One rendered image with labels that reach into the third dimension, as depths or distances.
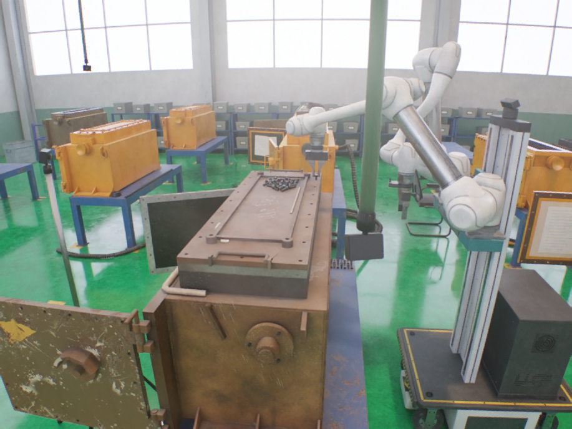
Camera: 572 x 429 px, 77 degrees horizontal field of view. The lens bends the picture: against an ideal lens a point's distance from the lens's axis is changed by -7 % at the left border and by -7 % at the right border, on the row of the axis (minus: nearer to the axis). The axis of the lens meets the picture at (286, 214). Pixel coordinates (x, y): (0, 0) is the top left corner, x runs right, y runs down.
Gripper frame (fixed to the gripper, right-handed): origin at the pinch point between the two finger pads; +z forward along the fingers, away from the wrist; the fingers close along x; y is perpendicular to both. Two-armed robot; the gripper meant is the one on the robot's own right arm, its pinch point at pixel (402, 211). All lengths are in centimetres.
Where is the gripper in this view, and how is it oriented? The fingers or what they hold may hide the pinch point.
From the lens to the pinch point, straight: 223.1
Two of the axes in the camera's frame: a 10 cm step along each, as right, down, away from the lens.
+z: 0.0, 9.4, 3.4
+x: 1.2, -3.4, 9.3
